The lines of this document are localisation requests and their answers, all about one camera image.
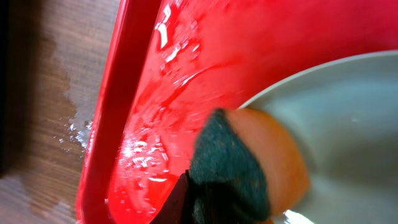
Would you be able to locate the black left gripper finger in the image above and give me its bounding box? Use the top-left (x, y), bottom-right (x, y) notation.
top-left (150, 170), bottom-right (190, 224)

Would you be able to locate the orange green sponge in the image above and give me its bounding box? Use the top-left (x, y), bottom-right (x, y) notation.
top-left (188, 108), bottom-right (310, 223)

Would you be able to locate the white plate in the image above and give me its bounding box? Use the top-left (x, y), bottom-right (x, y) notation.
top-left (244, 50), bottom-right (397, 223)

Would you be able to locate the red plastic tray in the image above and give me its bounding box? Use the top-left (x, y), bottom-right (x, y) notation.
top-left (76, 0), bottom-right (397, 223)

